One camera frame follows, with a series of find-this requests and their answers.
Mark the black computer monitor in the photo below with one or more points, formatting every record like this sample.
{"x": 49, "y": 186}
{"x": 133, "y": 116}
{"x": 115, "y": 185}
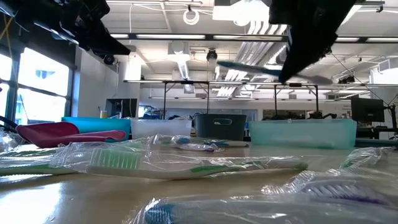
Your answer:
{"x": 367, "y": 109}
{"x": 121, "y": 108}

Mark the magenta plastic bin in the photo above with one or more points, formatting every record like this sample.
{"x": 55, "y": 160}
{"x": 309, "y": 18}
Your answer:
{"x": 46, "y": 133}

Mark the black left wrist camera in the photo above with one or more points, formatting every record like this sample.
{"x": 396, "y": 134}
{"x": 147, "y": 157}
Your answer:
{"x": 87, "y": 9}

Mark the ceiling light strip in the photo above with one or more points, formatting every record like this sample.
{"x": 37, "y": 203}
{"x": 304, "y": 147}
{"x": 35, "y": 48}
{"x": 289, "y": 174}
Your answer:
{"x": 373, "y": 39}
{"x": 161, "y": 36}

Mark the black ceiling spotlight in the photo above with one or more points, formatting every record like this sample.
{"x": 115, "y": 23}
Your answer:
{"x": 346, "y": 80}

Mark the white ceiling duct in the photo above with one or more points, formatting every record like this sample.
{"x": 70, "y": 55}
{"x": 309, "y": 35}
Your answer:
{"x": 179, "y": 53}

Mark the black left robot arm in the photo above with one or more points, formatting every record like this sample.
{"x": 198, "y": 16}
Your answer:
{"x": 25, "y": 15}

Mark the blue plastic bin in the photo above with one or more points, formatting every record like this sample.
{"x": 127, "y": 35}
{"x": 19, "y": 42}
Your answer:
{"x": 96, "y": 124}

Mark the white translucent bin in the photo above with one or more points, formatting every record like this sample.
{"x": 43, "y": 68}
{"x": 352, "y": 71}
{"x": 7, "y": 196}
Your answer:
{"x": 161, "y": 127}

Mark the black round wall fixture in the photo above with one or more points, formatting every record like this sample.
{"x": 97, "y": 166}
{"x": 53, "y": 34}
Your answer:
{"x": 109, "y": 59}

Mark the black overhead camera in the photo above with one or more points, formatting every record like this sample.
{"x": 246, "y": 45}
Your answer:
{"x": 212, "y": 55}

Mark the light green translucent bin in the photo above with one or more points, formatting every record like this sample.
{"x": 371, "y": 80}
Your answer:
{"x": 301, "y": 133}

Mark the yellow cup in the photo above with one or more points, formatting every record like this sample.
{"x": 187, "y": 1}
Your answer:
{"x": 103, "y": 114}

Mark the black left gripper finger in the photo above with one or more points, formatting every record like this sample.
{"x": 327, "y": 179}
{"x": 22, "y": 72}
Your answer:
{"x": 99, "y": 42}

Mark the dark teal plastic bin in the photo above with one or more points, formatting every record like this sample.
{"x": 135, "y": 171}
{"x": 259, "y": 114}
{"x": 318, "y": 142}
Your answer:
{"x": 217, "y": 127}

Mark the black background robot arm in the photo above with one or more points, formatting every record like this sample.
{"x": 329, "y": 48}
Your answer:
{"x": 152, "y": 114}
{"x": 320, "y": 115}

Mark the blue toothbrush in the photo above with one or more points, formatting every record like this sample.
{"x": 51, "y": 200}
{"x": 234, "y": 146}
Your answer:
{"x": 248, "y": 211}
{"x": 224, "y": 143}
{"x": 242, "y": 67}

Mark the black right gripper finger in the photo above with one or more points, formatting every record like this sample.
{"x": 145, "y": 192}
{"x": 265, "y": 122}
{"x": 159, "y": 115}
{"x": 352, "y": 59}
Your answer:
{"x": 308, "y": 46}

